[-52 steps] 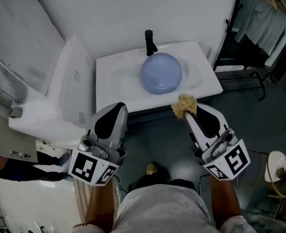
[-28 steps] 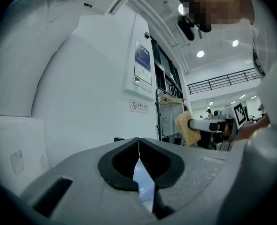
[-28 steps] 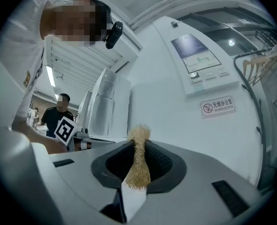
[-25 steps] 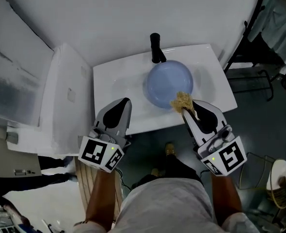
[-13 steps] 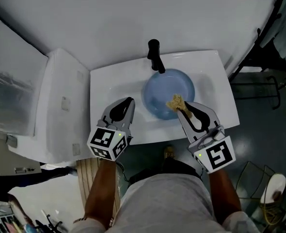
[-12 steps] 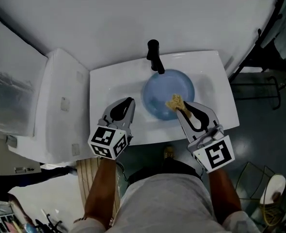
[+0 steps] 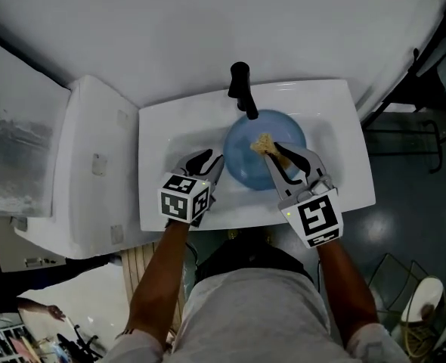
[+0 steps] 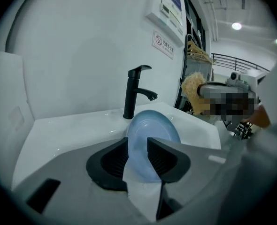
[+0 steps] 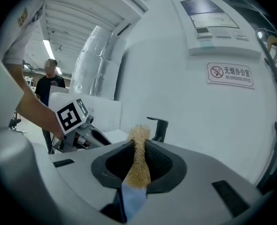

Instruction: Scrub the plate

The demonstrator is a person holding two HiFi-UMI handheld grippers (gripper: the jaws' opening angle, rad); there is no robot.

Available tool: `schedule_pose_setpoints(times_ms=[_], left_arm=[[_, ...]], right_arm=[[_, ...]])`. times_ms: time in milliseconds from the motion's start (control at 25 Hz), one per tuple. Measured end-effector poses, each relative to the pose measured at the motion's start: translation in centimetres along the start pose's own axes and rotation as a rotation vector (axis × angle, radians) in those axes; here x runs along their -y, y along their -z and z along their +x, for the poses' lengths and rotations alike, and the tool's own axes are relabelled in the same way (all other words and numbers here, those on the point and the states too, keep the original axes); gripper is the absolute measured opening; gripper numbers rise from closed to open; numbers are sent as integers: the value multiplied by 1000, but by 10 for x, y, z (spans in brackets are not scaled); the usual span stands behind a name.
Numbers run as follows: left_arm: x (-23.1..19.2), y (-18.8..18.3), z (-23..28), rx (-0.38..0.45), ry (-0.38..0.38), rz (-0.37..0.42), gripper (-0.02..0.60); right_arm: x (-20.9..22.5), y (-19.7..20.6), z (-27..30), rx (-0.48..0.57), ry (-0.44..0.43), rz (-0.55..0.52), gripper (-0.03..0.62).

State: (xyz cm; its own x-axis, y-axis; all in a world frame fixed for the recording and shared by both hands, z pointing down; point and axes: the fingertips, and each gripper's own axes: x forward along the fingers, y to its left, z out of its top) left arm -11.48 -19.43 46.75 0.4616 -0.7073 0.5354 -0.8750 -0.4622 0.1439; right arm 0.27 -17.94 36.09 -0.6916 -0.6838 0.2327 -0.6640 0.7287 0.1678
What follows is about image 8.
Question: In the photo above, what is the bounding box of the blue plastic bowl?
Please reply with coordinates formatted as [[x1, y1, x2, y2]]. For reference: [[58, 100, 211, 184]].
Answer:
[[126, 110, 181, 184]]

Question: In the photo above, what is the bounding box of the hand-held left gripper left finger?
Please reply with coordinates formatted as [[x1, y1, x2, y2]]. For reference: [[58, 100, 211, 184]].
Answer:
[[11, 136, 163, 225]]

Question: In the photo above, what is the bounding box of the white ceramic sink basin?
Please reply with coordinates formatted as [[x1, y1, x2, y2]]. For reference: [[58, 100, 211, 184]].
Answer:
[[11, 102, 222, 192]]

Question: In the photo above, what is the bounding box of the black faucet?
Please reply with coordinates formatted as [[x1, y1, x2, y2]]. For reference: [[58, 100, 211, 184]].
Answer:
[[123, 65, 158, 120]]

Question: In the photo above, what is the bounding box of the row of wooden hangers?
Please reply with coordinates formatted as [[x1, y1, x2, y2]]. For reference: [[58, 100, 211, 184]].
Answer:
[[187, 40, 215, 63]]

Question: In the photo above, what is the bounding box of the black metal clothes rack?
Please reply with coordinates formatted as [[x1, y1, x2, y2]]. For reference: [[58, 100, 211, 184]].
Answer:
[[175, 33, 214, 113]]

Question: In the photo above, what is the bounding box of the person's white shirt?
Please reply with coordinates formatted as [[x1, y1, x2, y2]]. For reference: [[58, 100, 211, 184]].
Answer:
[[218, 38, 277, 225]]

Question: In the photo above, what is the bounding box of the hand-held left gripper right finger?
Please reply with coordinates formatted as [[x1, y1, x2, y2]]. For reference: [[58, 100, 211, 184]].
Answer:
[[147, 136, 229, 222]]

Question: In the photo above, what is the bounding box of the black metal railing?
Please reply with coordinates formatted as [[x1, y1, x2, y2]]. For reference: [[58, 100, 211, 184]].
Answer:
[[211, 52, 270, 73]]

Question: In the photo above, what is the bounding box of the hanging light grey garment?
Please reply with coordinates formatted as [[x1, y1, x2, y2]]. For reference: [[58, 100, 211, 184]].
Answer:
[[186, 59, 212, 82]]

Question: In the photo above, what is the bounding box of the white red wall sign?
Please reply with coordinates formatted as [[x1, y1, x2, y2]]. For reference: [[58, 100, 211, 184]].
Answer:
[[152, 30, 176, 60]]

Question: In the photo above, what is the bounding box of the yellow fibrous loofah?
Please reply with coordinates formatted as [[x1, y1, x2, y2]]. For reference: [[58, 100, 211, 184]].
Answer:
[[181, 71, 211, 115]]

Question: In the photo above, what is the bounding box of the person's right forearm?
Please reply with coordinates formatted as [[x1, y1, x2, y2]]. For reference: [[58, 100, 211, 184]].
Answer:
[[243, 103, 272, 129]]

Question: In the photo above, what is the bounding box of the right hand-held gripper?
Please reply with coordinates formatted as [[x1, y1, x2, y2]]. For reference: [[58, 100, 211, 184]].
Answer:
[[199, 69, 270, 122]]

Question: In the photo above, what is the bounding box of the white framed wall panel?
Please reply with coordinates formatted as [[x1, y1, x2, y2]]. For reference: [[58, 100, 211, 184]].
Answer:
[[145, 0, 184, 36]]

